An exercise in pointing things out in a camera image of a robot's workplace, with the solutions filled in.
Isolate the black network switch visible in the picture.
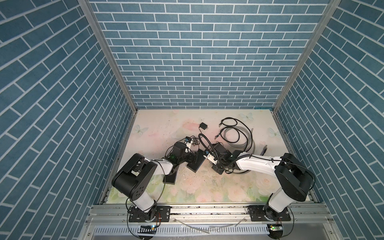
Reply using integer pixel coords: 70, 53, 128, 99
187, 150, 206, 173

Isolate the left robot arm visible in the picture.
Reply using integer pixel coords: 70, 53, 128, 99
112, 142, 204, 213

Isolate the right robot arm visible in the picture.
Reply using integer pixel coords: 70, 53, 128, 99
203, 144, 315, 214

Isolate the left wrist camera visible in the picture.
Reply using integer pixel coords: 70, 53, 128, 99
184, 137, 193, 149

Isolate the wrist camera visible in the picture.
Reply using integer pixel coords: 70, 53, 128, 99
203, 151, 217, 165
184, 137, 193, 149

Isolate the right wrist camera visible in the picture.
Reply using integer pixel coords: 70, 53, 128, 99
203, 151, 217, 165

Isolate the long black switch box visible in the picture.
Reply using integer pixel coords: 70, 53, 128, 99
163, 170, 178, 185

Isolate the black wall plug adapter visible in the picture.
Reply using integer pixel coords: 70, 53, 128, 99
199, 123, 208, 130

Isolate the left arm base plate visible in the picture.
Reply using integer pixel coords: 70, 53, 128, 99
128, 206, 171, 223

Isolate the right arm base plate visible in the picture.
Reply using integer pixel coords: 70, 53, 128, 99
247, 205, 291, 222

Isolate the aluminium front rail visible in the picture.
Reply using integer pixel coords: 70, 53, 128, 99
85, 202, 333, 226

